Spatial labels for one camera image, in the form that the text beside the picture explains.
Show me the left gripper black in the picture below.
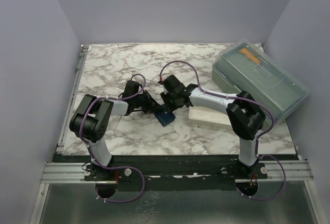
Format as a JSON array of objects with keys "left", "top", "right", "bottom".
[{"left": 133, "top": 90, "right": 163, "bottom": 114}]

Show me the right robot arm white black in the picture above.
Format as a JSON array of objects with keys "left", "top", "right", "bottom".
[{"left": 160, "top": 75, "right": 266, "bottom": 179}]

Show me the orange item inside box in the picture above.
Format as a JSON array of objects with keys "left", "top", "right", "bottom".
[{"left": 239, "top": 48, "right": 261, "bottom": 64}]

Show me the black mounting rail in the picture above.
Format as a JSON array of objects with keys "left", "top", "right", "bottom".
[{"left": 84, "top": 155, "right": 268, "bottom": 191}]

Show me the grey lidded storage box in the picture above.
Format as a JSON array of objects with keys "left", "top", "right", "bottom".
[{"left": 211, "top": 39, "right": 310, "bottom": 128}]

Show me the blue leather card holder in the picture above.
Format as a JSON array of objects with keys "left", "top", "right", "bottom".
[{"left": 154, "top": 104, "right": 176, "bottom": 127}]

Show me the white plastic tray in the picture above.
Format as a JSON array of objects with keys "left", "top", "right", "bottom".
[{"left": 188, "top": 107, "right": 232, "bottom": 129}]

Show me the aluminium extrusion rail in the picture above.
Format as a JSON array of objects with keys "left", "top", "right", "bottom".
[{"left": 41, "top": 160, "right": 314, "bottom": 184}]

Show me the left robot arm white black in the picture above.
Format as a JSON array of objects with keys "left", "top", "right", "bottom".
[{"left": 69, "top": 80, "right": 161, "bottom": 180}]

